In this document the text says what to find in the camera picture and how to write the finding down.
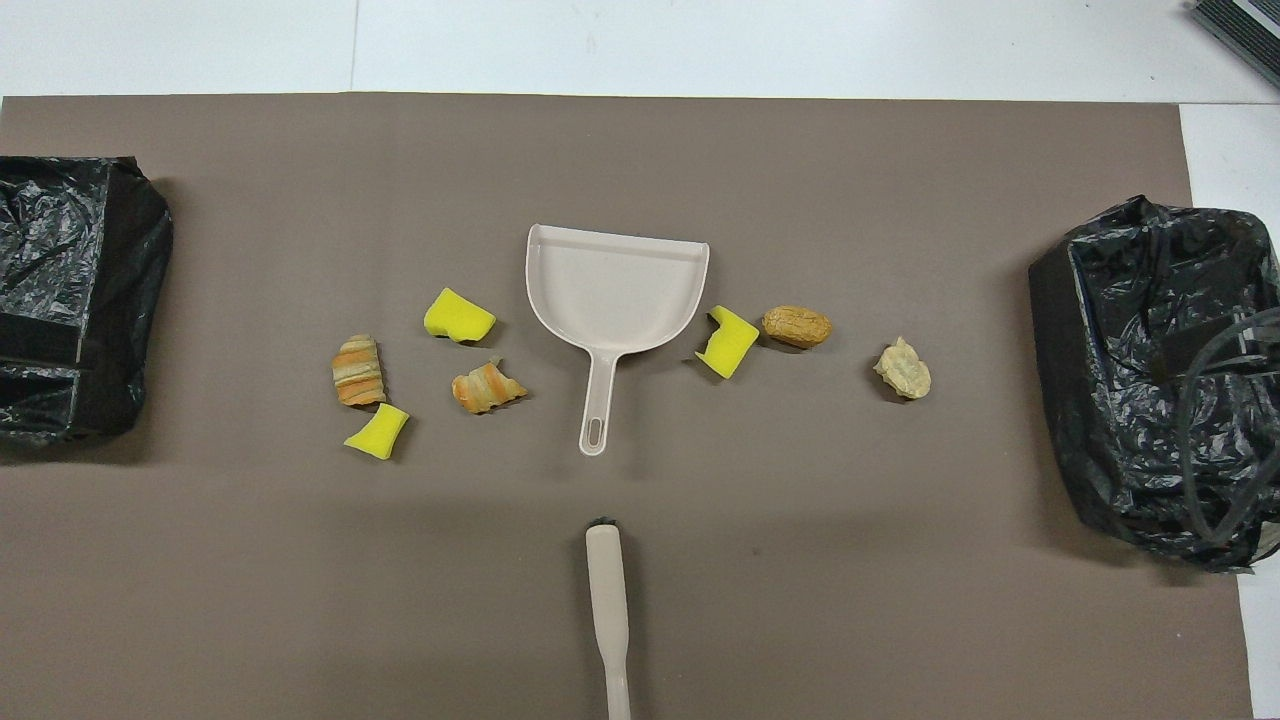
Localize orange croissant piece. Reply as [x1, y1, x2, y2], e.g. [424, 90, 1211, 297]
[451, 358, 529, 415]

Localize beige hand brush black bristles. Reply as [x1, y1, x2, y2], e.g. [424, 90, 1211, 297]
[584, 517, 634, 720]

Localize black bag lined bin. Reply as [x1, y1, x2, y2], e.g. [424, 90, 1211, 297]
[0, 155, 174, 448]
[1028, 195, 1280, 574]

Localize grey ribbed device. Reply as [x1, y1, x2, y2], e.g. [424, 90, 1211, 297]
[1187, 0, 1280, 91]

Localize striped croissant piece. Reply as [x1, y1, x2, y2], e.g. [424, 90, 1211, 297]
[331, 334, 388, 407]

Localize brown bread roll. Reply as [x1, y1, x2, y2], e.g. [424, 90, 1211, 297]
[762, 305, 833, 350]

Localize brown table mat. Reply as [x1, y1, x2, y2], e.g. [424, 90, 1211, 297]
[0, 93, 1253, 720]

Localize pale bread chunk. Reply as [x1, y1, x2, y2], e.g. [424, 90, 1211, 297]
[873, 336, 933, 401]

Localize beige plastic dustpan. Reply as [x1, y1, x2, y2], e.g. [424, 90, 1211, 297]
[525, 223, 711, 457]

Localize yellow sponge piece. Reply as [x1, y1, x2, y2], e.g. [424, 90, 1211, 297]
[343, 403, 411, 461]
[695, 305, 761, 381]
[423, 287, 497, 345]

